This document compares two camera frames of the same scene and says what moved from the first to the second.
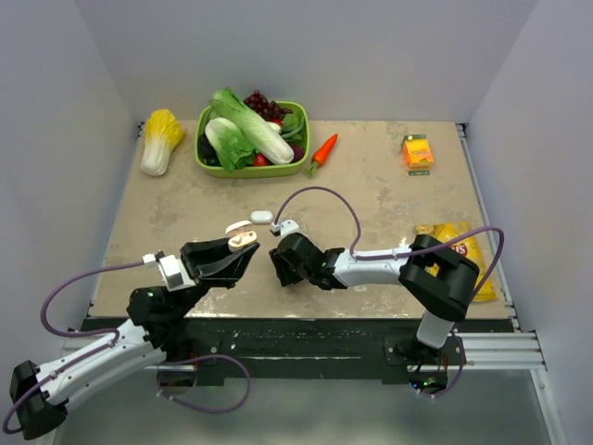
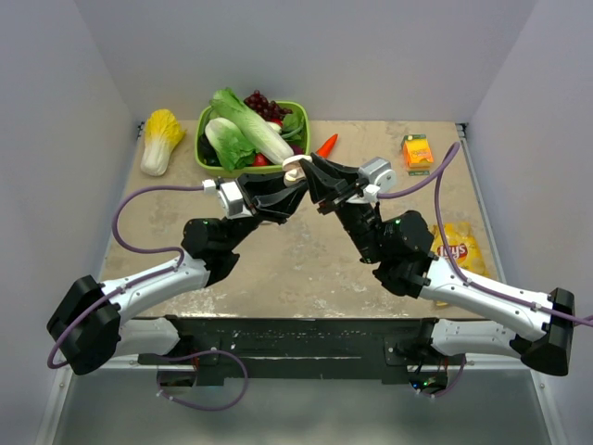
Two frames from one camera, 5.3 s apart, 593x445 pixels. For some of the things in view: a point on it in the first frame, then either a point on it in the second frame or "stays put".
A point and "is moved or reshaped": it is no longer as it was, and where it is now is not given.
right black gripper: (283, 274) → (323, 186)
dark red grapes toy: (268, 110) stays put
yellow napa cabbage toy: (163, 133) stays put
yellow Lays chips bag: (470, 249) stays put
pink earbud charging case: (239, 235) is moved or reshaped
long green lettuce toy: (266, 138) stays put
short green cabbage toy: (234, 150) stays put
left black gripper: (211, 264) → (274, 207)
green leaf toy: (293, 126) stays put
